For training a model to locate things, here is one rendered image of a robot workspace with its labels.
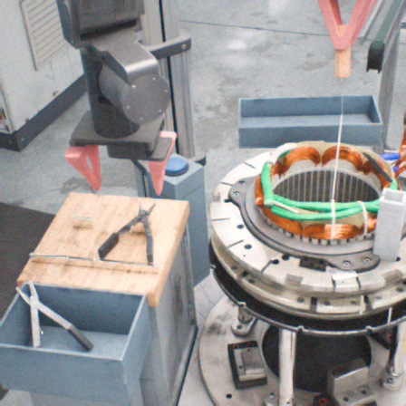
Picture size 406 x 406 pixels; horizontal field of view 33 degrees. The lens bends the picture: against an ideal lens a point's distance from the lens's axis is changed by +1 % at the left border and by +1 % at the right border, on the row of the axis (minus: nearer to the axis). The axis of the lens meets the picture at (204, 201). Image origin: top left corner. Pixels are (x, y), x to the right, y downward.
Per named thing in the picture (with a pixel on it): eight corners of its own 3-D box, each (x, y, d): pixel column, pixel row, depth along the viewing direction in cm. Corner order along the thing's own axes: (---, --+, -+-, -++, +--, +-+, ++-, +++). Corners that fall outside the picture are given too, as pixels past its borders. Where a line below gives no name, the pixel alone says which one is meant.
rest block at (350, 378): (325, 391, 102) (327, 369, 99) (358, 379, 103) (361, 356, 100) (342, 415, 99) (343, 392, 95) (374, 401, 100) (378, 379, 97)
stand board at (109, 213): (157, 307, 87) (155, 294, 86) (20, 293, 91) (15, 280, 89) (189, 213, 103) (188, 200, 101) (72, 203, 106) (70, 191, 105)
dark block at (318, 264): (301, 259, 85) (301, 252, 84) (328, 265, 84) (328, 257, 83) (298, 266, 84) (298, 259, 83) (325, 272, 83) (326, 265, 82)
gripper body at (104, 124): (153, 155, 79) (146, 101, 75) (72, 150, 81) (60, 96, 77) (166, 126, 84) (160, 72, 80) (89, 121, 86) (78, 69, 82)
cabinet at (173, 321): (172, 427, 103) (156, 305, 87) (58, 410, 107) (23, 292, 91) (198, 330, 118) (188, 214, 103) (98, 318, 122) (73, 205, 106)
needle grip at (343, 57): (351, 77, 80) (352, 24, 78) (336, 78, 80) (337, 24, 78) (348, 75, 82) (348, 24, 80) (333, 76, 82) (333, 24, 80)
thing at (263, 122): (360, 215, 141) (373, 93, 124) (367, 248, 133) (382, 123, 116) (241, 216, 143) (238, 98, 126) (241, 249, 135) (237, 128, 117)
